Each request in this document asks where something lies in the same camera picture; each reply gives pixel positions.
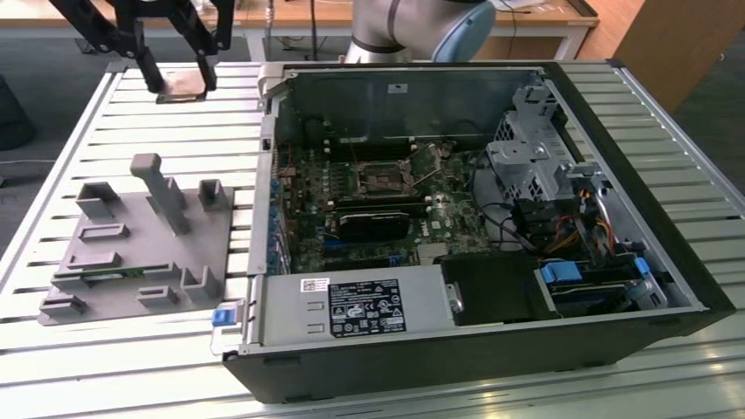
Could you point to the hard disk in blue carrier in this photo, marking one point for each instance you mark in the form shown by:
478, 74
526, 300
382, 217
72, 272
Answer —
559, 274

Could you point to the CPU with silver top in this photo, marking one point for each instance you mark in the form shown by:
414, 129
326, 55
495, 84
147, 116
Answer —
182, 85

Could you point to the blue case latch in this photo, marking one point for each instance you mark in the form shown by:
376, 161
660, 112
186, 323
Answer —
226, 318

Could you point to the silver metal disk bay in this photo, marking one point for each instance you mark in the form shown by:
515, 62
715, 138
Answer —
518, 170

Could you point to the black open PC case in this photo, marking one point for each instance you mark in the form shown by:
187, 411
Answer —
407, 375

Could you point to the green RAM stick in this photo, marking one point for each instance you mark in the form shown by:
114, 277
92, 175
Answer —
131, 273

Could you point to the silver power supply with label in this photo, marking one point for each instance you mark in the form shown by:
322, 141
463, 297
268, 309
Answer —
286, 305

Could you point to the wooden cabinet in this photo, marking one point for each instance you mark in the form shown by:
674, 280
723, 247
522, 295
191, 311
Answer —
687, 43

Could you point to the black graphics card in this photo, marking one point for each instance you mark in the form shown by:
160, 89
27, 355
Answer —
372, 227

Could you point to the wooden desk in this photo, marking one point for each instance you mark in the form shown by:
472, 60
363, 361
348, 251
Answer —
536, 19

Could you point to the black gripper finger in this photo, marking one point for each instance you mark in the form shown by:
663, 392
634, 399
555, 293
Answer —
154, 74
207, 74

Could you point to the green motherboard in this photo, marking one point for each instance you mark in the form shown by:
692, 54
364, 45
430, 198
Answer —
454, 209

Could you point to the black RAM slot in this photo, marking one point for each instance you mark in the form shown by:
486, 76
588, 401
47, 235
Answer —
382, 150
379, 209
382, 142
379, 202

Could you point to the CPU socket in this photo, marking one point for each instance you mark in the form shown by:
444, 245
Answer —
384, 179

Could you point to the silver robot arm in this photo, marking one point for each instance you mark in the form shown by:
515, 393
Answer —
384, 26

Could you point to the silver chipset heatsink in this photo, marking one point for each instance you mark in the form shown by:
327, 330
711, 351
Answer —
435, 253

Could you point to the black stand pole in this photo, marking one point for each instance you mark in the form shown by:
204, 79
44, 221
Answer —
315, 30

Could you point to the black plastic shroud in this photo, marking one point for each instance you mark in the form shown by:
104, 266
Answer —
495, 288

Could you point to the grey plastic parts rack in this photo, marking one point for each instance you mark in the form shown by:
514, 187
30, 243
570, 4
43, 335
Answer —
134, 244

